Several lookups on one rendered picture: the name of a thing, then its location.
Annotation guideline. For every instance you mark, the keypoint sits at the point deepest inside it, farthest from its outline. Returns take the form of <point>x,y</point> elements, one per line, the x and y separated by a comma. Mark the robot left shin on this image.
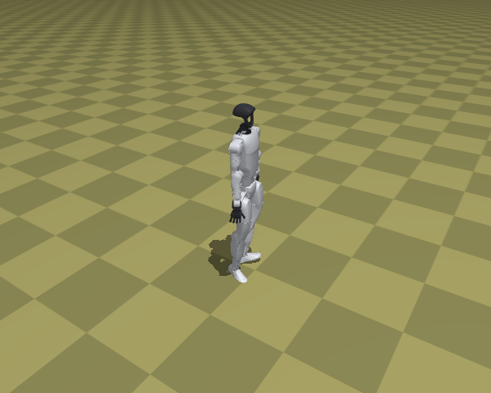
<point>248,241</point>

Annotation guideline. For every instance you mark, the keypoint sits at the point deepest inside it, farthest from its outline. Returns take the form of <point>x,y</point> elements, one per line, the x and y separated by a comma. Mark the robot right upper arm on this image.
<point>235,149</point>

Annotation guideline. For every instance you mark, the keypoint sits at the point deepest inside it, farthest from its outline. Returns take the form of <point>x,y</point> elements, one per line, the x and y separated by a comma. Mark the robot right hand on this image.
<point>236,214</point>

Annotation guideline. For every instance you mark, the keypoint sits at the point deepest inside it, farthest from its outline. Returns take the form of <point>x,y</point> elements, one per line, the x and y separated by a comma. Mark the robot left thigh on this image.
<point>256,202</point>

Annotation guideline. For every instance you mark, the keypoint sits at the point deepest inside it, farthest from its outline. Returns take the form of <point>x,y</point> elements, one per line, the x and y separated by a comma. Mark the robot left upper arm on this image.
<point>258,130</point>

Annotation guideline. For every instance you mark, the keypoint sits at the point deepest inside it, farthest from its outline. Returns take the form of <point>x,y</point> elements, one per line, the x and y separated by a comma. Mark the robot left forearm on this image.
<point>257,172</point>

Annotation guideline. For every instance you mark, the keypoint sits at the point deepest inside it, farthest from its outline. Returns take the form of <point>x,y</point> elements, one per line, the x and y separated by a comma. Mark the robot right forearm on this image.
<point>236,189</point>

